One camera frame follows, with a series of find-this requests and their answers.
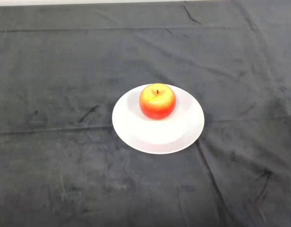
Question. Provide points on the black velvet cloth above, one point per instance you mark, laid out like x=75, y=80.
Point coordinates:
x=145, y=189

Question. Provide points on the red yellow apple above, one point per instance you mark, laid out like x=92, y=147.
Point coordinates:
x=157, y=104

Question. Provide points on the round white plate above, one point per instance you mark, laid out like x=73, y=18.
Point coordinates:
x=159, y=137

